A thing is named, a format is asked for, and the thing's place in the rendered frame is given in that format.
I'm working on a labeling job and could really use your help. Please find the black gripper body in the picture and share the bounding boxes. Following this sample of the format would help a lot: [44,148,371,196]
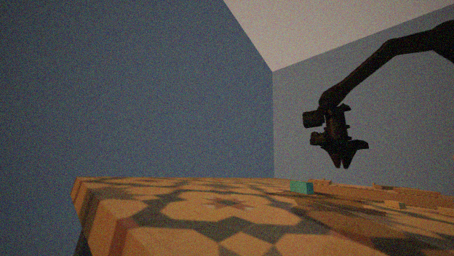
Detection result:
[310,121,369,149]

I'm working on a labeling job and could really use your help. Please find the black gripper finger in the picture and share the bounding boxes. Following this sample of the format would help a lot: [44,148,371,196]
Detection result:
[341,148,359,169]
[321,145,342,168]

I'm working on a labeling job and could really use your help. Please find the green rectangular block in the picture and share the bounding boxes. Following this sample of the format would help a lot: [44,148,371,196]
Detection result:
[290,181,314,194]

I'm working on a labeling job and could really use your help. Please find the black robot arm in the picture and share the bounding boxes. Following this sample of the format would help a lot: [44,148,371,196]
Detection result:
[303,20,454,128]

